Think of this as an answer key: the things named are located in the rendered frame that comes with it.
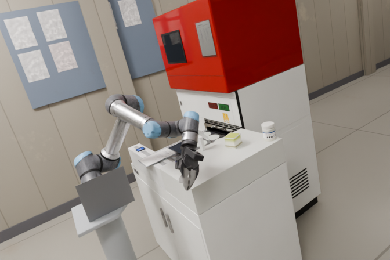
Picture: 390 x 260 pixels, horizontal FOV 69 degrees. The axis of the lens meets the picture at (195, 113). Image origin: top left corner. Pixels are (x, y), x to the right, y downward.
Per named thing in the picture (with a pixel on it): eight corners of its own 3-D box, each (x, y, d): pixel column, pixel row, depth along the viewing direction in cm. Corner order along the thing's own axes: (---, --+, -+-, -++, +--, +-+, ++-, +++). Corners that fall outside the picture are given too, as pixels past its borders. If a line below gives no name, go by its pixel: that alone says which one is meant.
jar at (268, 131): (270, 135, 168) (267, 120, 165) (279, 137, 162) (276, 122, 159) (261, 140, 164) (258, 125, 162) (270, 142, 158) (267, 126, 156)
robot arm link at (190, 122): (190, 118, 141) (203, 114, 136) (188, 139, 136) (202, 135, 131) (179, 112, 136) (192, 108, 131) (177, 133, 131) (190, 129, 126)
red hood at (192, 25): (234, 66, 284) (222, 3, 267) (304, 63, 215) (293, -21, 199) (169, 89, 249) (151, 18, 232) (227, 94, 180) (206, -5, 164)
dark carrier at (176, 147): (206, 130, 222) (206, 130, 222) (234, 139, 193) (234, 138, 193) (168, 148, 206) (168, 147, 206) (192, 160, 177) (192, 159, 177)
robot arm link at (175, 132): (155, 123, 138) (171, 118, 131) (172, 123, 147) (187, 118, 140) (158, 140, 137) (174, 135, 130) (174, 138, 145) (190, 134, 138)
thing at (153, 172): (144, 159, 215) (138, 143, 212) (179, 183, 169) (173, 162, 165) (133, 165, 211) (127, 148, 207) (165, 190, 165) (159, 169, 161)
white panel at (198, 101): (188, 127, 263) (177, 86, 252) (248, 146, 194) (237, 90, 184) (185, 129, 262) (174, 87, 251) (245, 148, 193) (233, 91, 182)
